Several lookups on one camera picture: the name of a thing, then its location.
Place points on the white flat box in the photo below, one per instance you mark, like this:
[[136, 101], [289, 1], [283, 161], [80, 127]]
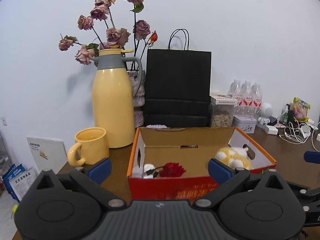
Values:
[[222, 99]]

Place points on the printed tin box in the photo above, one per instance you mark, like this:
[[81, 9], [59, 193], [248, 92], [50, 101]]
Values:
[[245, 125]]

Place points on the black power adapter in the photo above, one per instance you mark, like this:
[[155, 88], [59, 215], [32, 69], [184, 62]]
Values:
[[273, 120]]

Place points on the white wall socket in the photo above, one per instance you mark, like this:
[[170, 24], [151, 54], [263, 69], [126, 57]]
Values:
[[3, 120]]

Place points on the yellow pink snack packet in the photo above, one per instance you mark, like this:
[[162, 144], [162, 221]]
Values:
[[301, 108]]

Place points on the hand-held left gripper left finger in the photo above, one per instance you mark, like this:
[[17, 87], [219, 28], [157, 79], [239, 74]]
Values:
[[101, 168]]

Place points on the clear jar of seeds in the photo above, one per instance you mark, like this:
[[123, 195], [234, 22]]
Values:
[[222, 117]]

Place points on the yellow mug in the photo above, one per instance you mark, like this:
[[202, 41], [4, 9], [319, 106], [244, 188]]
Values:
[[91, 145]]

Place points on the blue white leaflets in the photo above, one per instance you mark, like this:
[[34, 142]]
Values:
[[21, 182]]

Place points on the red fabric rose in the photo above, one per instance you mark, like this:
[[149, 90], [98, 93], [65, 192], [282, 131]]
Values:
[[172, 170]]

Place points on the orange cardboard box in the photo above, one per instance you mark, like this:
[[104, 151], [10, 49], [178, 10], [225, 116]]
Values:
[[165, 188]]

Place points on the dried pink rose bouquet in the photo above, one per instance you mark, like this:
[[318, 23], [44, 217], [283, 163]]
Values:
[[113, 35]]

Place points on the white charger cube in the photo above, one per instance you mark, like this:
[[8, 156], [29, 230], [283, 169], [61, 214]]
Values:
[[272, 130]]

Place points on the white robot figure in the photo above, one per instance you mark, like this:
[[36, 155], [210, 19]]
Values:
[[265, 111]]

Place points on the black paper bag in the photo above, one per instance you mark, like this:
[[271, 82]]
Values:
[[177, 85]]

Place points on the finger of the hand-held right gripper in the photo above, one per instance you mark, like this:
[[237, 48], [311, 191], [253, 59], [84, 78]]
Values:
[[312, 157], [305, 192]]

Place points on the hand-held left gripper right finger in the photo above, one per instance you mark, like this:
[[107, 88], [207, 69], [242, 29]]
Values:
[[220, 171]]

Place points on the white plug adapter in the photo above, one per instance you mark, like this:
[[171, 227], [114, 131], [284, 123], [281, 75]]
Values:
[[305, 131]]

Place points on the pink fuzzy vase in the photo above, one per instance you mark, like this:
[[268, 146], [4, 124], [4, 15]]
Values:
[[138, 97]]

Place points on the green bottle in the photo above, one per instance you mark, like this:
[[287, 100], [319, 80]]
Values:
[[288, 115]]

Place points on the yellow white plush toy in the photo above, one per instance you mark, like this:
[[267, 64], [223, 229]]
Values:
[[232, 157]]

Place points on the white sign board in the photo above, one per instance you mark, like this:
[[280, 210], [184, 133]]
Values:
[[47, 152]]

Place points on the yellow thermos jug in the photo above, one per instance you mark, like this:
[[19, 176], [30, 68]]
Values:
[[112, 105]]

